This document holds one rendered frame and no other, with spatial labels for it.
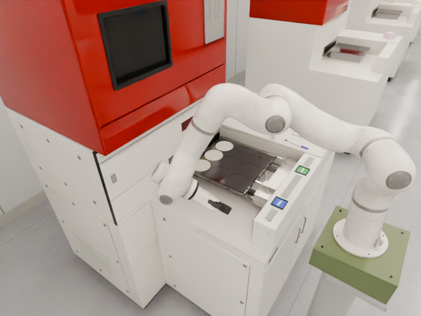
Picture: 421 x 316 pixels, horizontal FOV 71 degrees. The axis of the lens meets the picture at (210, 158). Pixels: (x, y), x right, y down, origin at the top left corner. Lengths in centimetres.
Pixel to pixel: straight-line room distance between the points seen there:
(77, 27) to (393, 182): 99
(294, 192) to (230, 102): 61
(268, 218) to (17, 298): 179
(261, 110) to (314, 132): 19
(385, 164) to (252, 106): 41
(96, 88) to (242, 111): 47
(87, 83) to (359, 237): 106
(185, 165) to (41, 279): 171
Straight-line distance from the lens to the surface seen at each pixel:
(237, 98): 85
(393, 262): 126
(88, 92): 101
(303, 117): 93
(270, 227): 118
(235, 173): 149
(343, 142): 95
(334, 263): 122
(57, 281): 240
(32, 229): 282
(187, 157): 97
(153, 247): 172
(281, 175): 154
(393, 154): 98
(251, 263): 129
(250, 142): 171
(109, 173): 123
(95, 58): 101
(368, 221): 115
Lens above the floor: 184
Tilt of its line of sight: 36 degrees down
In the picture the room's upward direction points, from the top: 1 degrees counter-clockwise
